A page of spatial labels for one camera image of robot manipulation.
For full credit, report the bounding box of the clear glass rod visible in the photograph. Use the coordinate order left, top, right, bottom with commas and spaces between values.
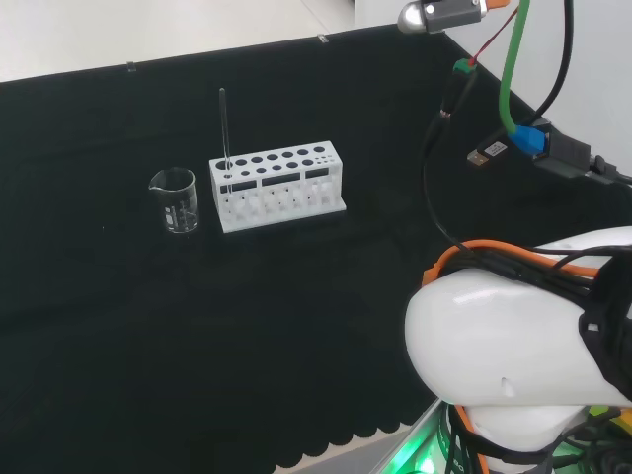
218, 87, 234, 197

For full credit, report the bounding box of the white test tube rack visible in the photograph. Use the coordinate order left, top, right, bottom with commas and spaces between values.
207, 140, 348, 234

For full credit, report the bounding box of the black bench cloth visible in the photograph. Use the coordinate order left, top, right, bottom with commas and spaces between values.
0, 22, 632, 470

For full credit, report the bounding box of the clear glass beaker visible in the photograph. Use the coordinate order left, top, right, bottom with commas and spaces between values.
147, 167, 200, 234

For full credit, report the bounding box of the black USB plug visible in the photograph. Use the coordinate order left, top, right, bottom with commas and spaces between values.
466, 139, 511, 173

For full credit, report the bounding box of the black adapter box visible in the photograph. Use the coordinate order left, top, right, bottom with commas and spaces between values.
530, 117, 632, 187

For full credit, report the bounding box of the thin black cable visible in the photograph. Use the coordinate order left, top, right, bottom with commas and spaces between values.
421, 73, 476, 254

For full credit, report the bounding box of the orange cable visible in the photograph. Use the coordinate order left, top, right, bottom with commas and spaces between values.
423, 239, 604, 474

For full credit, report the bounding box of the blue cable connector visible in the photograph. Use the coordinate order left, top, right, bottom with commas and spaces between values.
508, 125, 548, 157

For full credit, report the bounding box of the green cable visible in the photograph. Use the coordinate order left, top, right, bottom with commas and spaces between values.
499, 0, 533, 137

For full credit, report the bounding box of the thin red wire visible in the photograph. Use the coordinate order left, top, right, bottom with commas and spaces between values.
471, 9, 519, 66

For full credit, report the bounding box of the thick black cable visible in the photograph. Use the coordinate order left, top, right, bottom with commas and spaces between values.
530, 0, 579, 124

